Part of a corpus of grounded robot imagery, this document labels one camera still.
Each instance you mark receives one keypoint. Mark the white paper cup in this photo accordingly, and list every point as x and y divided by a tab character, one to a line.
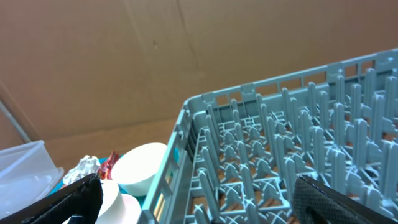
109	196

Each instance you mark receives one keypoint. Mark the red snack wrapper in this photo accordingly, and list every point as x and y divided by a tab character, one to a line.
106	167

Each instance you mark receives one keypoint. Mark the clear plastic bin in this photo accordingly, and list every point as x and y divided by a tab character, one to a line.
28	174

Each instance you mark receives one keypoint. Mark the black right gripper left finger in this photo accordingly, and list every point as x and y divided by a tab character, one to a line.
79	202

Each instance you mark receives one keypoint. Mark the white bowl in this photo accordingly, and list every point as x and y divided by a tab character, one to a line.
138	167

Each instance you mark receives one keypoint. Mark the grey dish rack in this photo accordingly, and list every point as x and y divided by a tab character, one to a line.
235	154

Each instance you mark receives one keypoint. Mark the pink bowl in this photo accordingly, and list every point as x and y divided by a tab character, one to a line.
132	209

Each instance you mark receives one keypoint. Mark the foil ball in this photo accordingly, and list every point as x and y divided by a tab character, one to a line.
87	165

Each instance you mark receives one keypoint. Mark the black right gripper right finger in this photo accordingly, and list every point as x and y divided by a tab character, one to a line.
314	202

